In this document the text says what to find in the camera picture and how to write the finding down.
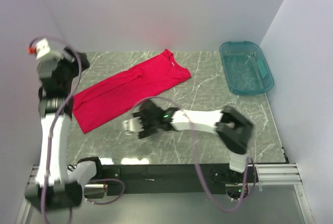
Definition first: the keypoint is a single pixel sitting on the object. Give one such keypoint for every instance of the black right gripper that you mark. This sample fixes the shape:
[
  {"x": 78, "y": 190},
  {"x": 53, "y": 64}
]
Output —
[{"x": 147, "y": 132}]

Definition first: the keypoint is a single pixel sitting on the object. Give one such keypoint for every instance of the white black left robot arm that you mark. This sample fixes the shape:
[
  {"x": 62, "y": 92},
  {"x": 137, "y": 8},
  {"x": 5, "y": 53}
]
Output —
[{"x": 55, "y": 187}]

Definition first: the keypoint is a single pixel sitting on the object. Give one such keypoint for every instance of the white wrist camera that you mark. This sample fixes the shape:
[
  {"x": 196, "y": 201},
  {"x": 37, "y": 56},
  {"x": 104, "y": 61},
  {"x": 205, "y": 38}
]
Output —
[
  {"x": 133, "y": 125},
  {"x": 41, "y": 49}
]

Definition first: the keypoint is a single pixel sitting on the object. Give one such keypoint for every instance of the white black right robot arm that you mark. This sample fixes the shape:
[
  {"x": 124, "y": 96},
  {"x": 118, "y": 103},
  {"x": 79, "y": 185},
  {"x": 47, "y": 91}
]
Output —
[{"x": 234, "y": 129}]

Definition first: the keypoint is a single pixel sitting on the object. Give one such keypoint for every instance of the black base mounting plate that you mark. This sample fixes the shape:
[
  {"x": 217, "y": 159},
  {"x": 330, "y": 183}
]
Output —
[{"x": 177, "y": 178}]

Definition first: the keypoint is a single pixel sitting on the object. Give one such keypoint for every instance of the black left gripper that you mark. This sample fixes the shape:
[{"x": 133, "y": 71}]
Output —
[{"x": 65, "y": 60}]

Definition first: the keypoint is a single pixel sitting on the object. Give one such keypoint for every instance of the teal plastic bin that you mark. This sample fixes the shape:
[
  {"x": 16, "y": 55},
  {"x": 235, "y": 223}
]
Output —
[{"x": 245, "y": 68}]

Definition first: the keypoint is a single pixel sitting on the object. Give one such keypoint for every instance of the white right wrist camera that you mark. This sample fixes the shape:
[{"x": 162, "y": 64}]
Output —
[{"x": 133, "y": 125}]

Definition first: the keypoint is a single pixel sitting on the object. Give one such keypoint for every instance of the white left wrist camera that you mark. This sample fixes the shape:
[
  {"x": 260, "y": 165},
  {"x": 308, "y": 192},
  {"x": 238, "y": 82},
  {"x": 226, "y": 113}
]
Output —
[{"x": 41, "y": 49}]

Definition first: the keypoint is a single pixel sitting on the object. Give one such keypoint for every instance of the red t shirt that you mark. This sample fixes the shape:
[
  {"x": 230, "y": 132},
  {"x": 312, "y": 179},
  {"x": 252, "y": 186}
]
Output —
[{"x": 117, "y": 94}]

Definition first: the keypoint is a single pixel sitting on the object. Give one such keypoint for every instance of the aluminium front rail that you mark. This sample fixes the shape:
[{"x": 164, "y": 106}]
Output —
[{"x": 278, "y": 174}]

